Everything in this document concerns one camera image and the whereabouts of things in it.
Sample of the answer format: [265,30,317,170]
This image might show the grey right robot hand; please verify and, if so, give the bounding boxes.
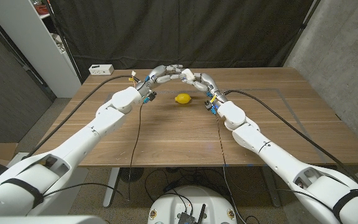
[182,72,230,116]

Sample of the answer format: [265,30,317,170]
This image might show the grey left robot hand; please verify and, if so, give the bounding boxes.
[134,63,185,105]

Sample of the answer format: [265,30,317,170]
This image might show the white AirPods case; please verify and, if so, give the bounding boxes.
[181,68,195,82]

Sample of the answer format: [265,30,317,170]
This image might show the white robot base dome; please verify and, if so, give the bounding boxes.
[147,185,238,224]

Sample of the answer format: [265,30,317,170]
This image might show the yellow lemon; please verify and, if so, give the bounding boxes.
[174,92,192,105]

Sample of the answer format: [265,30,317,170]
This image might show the black curtain backdrop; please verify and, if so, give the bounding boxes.
[47,0,321,83]

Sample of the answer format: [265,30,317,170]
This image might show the white power strip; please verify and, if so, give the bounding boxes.
[88,64,115,77]

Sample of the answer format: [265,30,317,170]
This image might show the grey tape rectangle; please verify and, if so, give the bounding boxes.
[98,88,328,164]

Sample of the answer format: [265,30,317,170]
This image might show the cluttered shelf items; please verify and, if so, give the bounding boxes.
[52,32,68,54]

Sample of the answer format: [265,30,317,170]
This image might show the black round floor fan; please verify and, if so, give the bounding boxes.
[119,167,145,183]

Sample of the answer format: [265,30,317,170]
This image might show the white table leg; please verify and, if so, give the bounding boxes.
[103,167,121,208]

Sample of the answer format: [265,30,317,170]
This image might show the grey table leg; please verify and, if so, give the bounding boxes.
[261,166,282,208]

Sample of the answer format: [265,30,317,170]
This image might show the red item on shelf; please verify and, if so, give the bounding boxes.
[33,2,51,16]

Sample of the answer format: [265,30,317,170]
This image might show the white shelf cabinet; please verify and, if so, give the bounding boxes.
[0,0,83,99]

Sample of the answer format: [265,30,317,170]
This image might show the black electronics board with antenna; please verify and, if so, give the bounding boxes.
[177,203,207,224]

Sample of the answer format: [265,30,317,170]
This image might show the white object with yellow part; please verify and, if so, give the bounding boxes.
[6,152,32,170]

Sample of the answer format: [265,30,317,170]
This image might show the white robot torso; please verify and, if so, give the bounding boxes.
[0,215,107,224]

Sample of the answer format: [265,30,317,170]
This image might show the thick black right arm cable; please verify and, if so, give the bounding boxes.
[223,89,358,200]

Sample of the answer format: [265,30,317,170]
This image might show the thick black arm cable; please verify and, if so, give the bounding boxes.
[22,75,140,161]
[223,89,358,200]

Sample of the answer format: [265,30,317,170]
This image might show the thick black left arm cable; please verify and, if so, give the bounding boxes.
[22,75,140,161]

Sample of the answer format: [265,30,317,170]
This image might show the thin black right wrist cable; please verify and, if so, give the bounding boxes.
[214,113,337,214]

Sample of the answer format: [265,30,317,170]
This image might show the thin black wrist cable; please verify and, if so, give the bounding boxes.
[43,103,145,202]
[214,113,337,214]

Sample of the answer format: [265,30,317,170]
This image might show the thin black left wrist cable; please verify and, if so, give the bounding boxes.
[43,103,145,202]

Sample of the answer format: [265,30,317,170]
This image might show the grey floor cable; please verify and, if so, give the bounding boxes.
[221,164,248,224]

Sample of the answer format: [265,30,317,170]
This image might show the black floor cable bundle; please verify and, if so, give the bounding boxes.
[144,167,229,203]

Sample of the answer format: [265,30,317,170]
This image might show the black wall rail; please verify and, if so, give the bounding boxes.
[0,7,58,102]

